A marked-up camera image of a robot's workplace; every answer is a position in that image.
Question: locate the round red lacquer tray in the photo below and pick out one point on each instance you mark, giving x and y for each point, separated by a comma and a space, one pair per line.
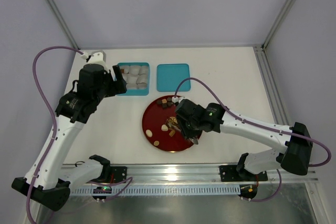
154, 117

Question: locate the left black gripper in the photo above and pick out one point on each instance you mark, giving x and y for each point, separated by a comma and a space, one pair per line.
117, 82

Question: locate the white oval chocolate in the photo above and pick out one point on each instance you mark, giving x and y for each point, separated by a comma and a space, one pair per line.
149, 133

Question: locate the tan caramel square chocolate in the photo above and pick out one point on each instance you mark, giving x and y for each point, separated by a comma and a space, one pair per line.
172, 133

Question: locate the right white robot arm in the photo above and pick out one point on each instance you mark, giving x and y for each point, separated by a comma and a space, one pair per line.
289, 147

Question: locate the metal tongs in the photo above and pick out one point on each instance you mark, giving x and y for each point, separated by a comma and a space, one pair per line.
175, 123

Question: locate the white slotted cable duct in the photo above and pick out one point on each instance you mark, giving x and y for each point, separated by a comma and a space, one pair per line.
158, 190

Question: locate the teal chocolate box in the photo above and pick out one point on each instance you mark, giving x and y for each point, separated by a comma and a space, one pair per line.
137, 78

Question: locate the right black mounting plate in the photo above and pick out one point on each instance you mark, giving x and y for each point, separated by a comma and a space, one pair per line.
236, 173

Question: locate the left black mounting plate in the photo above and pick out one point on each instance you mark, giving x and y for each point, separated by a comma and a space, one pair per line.
113, 174

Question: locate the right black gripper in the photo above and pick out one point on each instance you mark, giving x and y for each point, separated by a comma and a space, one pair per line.
187, 126

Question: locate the white heart chocolate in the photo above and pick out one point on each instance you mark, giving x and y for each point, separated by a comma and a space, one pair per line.
164, 128

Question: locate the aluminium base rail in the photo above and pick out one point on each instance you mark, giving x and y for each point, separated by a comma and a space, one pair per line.
203, 173

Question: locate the black mounting plate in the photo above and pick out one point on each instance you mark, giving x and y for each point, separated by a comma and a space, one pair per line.
236, 173
113, 174

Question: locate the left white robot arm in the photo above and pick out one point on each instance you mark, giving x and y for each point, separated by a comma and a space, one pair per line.
45, 183

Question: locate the teal box lid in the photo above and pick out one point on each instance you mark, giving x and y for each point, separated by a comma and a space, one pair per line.
169, 76

